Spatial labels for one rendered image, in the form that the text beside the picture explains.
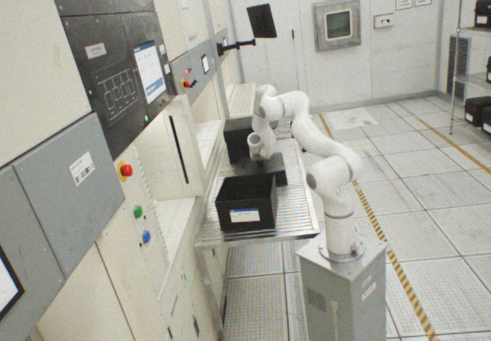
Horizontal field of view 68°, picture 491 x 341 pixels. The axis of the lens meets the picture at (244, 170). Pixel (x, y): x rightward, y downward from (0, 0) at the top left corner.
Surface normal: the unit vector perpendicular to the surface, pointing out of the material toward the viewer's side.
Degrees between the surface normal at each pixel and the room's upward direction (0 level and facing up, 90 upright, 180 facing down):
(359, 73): 90
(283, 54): 90
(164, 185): 90
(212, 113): 90
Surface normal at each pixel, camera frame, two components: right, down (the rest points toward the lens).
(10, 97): 0.99, -0.13
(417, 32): -0.05, 0.42
